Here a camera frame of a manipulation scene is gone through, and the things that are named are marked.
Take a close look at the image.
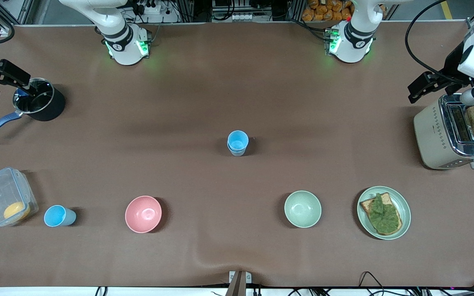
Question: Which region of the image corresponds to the light blue plastic cup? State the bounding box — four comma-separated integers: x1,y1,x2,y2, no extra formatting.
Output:
228,140,248,157
44,205,77,227
227,130,249,151

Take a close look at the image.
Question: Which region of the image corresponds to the toast slice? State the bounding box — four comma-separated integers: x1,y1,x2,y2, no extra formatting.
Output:
360,192,403,236

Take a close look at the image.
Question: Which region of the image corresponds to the white power strip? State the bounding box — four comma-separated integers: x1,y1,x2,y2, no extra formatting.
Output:
132,0,180,23

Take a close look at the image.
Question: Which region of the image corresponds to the pale green plate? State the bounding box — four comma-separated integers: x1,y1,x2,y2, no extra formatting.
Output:
357,186,411,240

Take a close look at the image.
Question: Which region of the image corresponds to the beige steel toaster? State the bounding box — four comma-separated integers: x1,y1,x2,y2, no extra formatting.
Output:
413,94,474,170

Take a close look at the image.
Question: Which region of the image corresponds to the bag of orange snacks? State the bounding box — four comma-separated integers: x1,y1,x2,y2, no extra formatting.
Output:
302,0,386,22

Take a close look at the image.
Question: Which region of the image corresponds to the metal table clamp bracket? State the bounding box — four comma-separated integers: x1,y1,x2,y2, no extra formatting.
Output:
229,271,252,296

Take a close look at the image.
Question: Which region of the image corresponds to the black looped cable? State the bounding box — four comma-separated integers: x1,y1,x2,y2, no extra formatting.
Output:
358,271,386,296

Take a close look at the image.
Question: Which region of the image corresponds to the pink bowl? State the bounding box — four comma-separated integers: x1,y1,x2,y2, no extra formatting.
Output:
125,195,163,234

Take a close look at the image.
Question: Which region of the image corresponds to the yellow orange round food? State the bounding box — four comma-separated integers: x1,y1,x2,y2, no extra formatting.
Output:
3,201,31,222

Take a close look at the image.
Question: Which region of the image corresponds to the green lettuce leaf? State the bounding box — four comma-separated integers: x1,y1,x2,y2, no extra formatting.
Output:
369,193,400,234

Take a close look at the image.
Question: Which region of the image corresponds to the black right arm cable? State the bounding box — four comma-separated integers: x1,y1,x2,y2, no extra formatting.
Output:
0,23,15,46

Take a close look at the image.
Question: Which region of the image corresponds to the pale green bowl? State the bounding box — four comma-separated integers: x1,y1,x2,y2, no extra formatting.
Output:
284,190,322,229

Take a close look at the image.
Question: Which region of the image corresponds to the black pot with blue handle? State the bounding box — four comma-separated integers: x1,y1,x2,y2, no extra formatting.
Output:
0,77,66,141

